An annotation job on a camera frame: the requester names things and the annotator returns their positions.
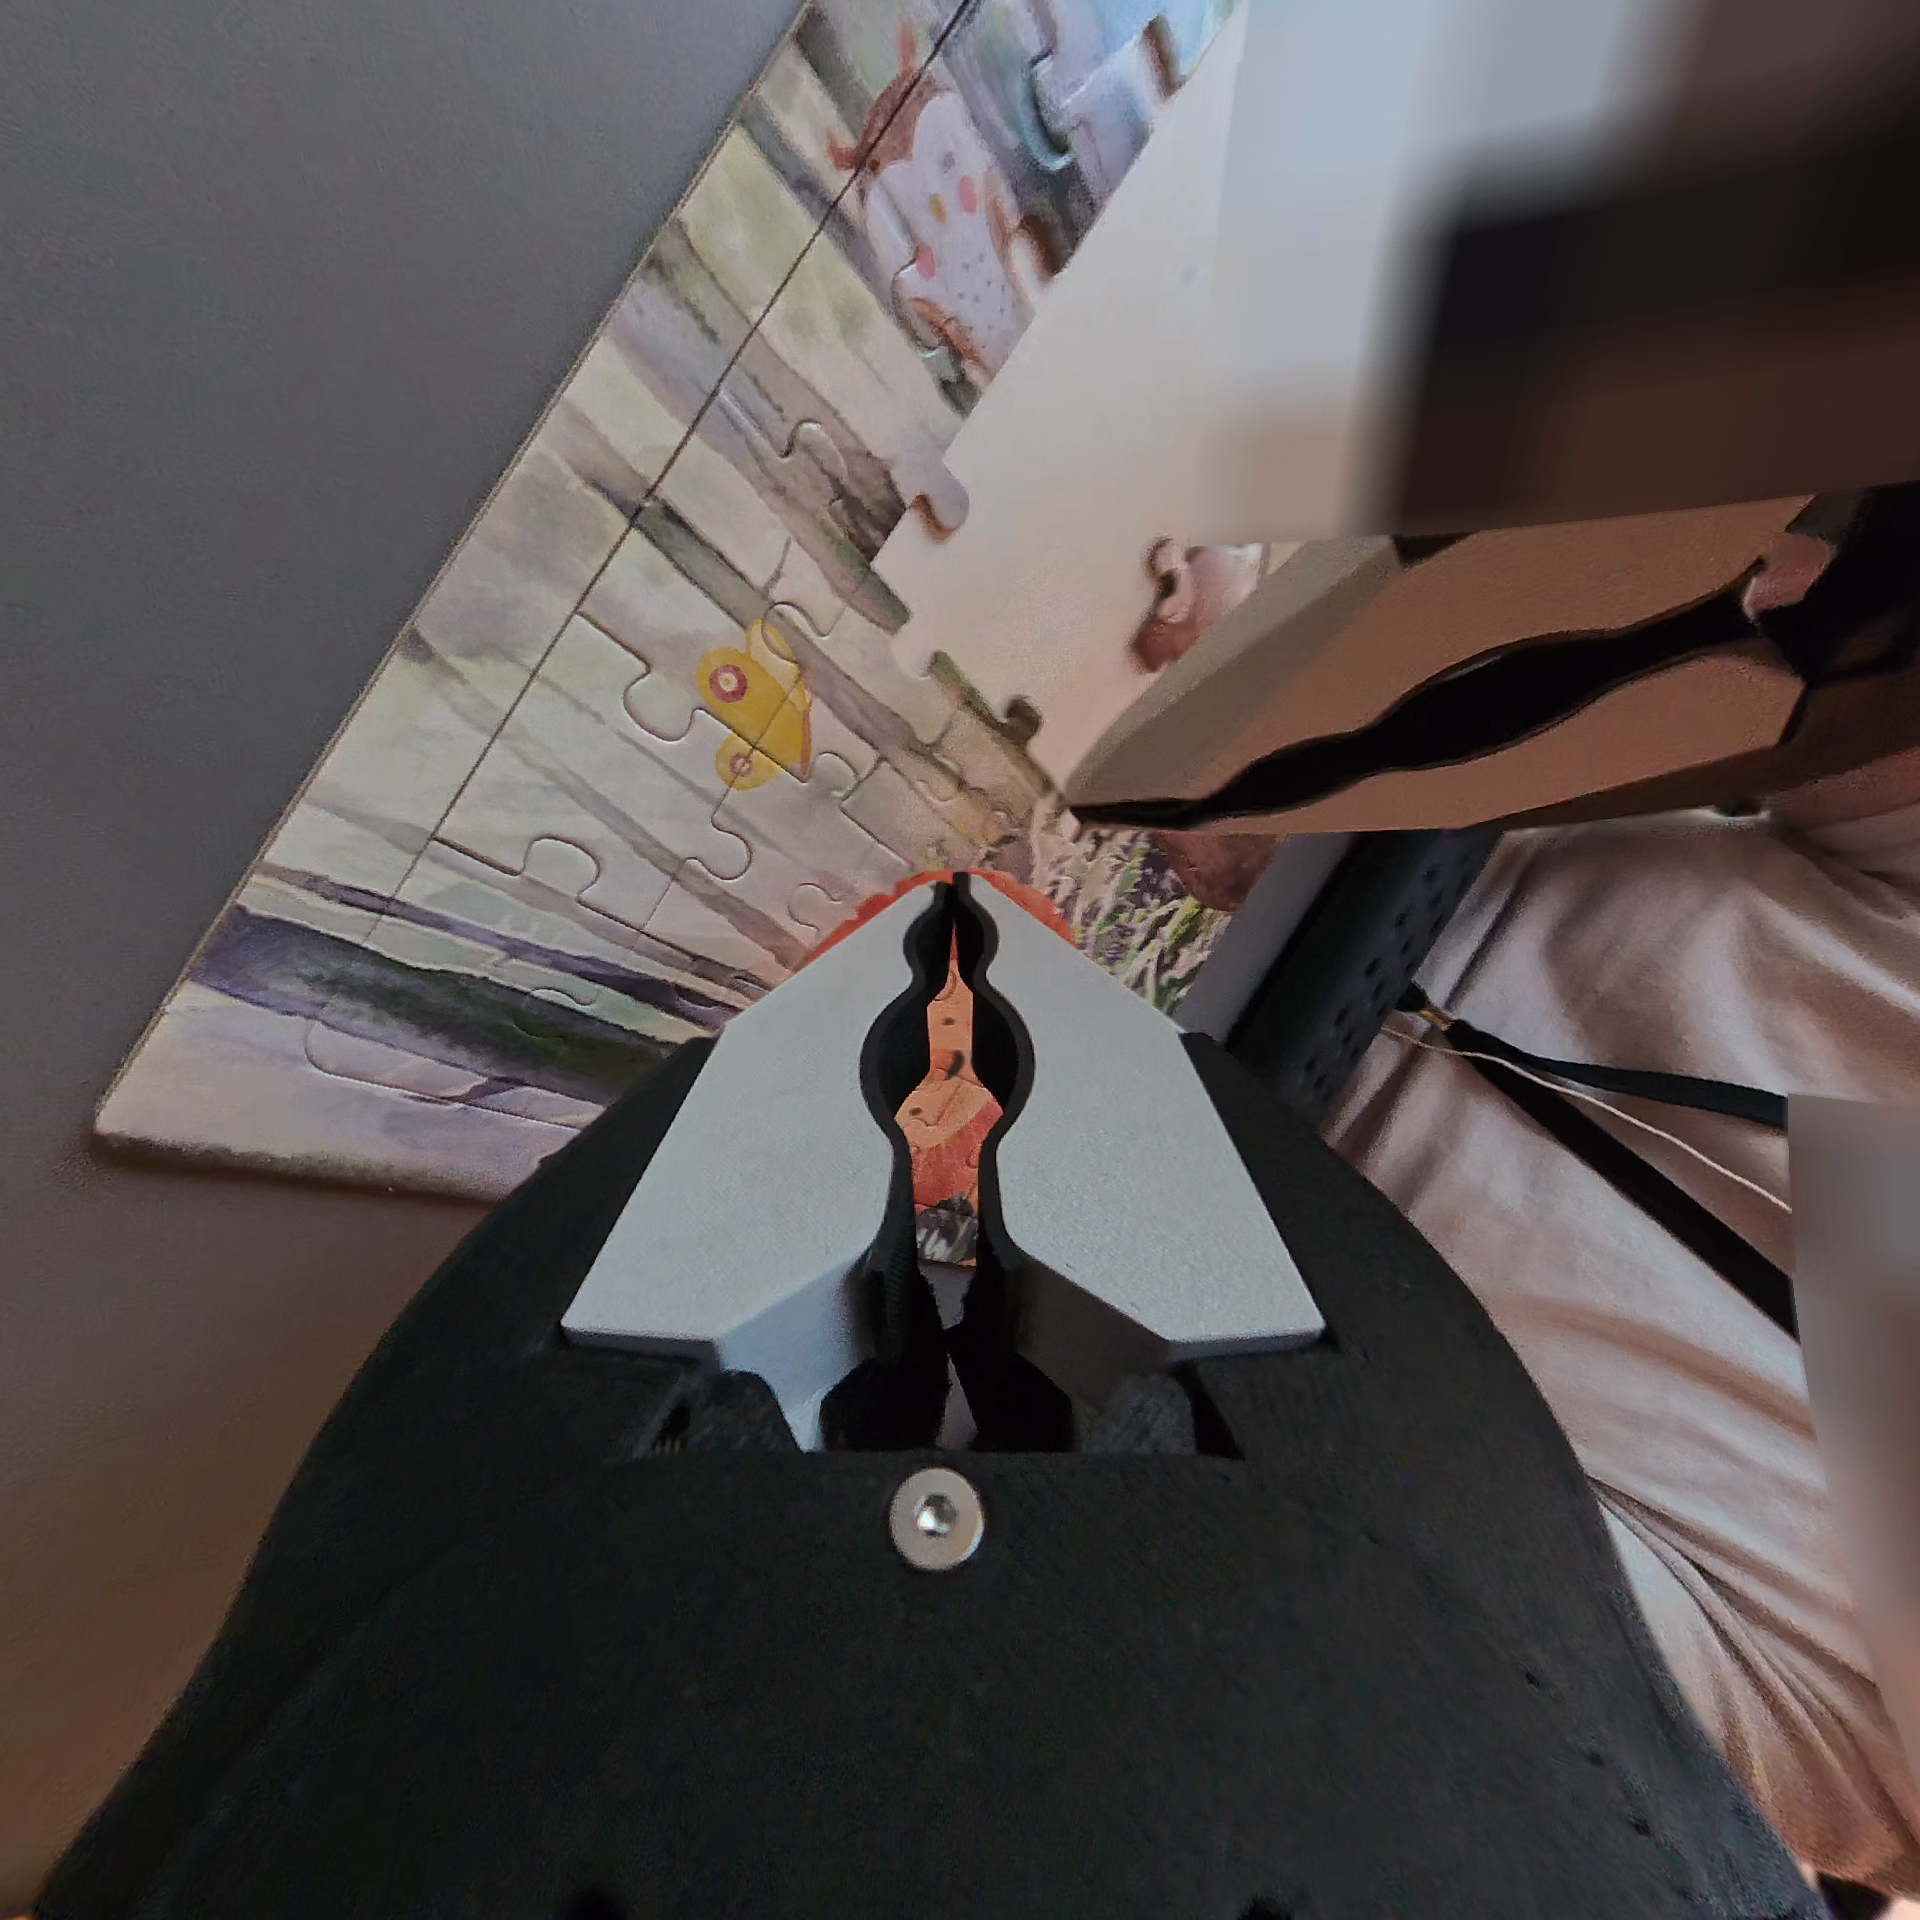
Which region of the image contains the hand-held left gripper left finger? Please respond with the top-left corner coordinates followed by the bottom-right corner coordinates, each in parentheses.
top-left (558, 883), bottom-right (961, 1450)

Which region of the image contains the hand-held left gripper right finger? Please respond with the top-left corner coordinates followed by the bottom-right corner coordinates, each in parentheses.
top-left (952, 876), bottom-right (1329, 1450)

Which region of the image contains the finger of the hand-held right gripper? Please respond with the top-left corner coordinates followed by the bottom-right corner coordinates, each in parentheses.
top-left (1069, 500), bottom-right (1808, 816)
top-left (1079, 638), bottom-right (1801, 836)

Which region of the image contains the partly assembled jigsaw puzzle board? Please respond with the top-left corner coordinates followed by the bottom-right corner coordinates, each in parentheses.
top-left (94, 0), bottom-right (1427, 1278)

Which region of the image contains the grey desk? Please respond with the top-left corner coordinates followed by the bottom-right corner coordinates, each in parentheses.
top-left (0, 0), bottom-right (1353, 1920)

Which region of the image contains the black mesh chair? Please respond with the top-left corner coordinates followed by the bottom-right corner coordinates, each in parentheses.
top-left (1229, 826), bottom-right (1500, 1119)

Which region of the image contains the person's white shirt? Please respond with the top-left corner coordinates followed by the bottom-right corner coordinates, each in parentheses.
top-left (1320, 796), bottom-right (1920, 1893)

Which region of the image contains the black harness strap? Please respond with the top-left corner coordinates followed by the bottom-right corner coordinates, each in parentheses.
top-left (1447, 1021), bottom-right (1794, 1127)
top-left (1476, 1051), bottom-right (1801, 1338)

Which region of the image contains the thin white cable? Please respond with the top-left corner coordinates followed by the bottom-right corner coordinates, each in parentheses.
top-left (1381, 1012), bottom-right (1794, 1214)

